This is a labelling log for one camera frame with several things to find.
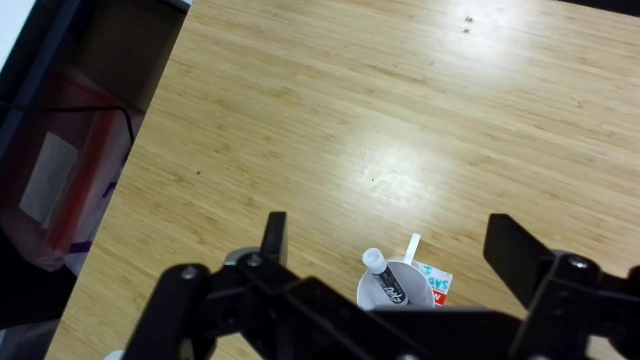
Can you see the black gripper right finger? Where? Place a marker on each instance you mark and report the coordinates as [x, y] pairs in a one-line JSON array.
[[513, 252]]

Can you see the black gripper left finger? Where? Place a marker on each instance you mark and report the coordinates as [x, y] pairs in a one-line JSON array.
[[201, 307]]

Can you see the black marker with white cap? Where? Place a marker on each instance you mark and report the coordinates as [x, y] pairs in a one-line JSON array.
[[391, 282]]

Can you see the white printed paper card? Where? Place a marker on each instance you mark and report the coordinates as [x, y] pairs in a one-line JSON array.
[[440, 281]]

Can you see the white ceramic mug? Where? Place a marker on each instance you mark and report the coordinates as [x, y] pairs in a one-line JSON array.
[[416, 286]]

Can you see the white box with red print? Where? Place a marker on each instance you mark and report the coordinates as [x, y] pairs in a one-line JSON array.
[[60, 181]]

